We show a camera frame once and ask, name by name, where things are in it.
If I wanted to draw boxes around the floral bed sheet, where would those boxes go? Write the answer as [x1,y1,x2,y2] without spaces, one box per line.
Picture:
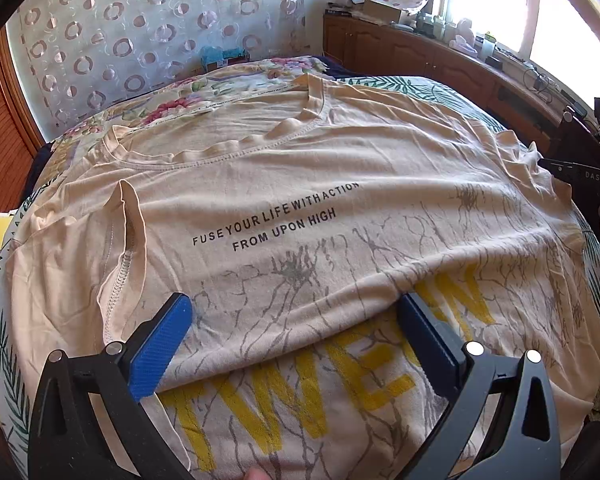
[45,55,341,161]

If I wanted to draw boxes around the wooden cabinet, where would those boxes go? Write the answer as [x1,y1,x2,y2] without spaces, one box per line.
[322,10,600,156]

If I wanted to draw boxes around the beige printed t-shirt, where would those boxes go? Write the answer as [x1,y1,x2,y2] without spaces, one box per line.
[5,74,600,480]

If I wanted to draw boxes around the navy blue blanket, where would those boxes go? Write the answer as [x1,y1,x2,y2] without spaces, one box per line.
[312,55,351,81]

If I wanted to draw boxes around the white pink figurine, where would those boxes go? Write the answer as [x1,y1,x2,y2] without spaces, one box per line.
[455,17,478,46]

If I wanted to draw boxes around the wooden headboard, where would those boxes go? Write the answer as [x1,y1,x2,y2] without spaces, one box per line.
[0,35,46,221]

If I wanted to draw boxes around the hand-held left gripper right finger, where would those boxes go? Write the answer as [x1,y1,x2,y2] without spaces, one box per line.
[395,292,563,480]

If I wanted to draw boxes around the blue plastic toy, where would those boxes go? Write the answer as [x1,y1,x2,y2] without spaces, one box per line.
[200,46,248,73]

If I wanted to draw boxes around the white cardboard box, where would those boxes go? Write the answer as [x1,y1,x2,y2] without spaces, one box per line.
[367,0,431,16]

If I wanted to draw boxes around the palm leaf print sheet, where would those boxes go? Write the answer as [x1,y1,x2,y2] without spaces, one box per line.
[0,76,600,480]

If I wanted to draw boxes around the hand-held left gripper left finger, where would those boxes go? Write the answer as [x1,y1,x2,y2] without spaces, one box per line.
[27,292,196,480]

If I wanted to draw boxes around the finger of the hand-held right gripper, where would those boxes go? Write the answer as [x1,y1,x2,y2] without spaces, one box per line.
[557,105,600,162]
[537,158,600,182]

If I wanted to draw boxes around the white curtain with circles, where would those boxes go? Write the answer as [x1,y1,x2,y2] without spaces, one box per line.
[5,0,326,131]

